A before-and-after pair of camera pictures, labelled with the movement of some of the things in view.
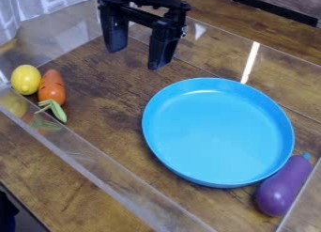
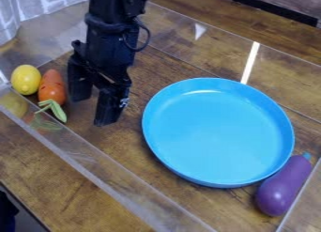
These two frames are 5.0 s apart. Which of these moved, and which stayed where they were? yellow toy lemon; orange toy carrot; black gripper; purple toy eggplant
Moved: black gripper
Stayed: orange toy carrot; yellow toy lemon; purple toy eggplant
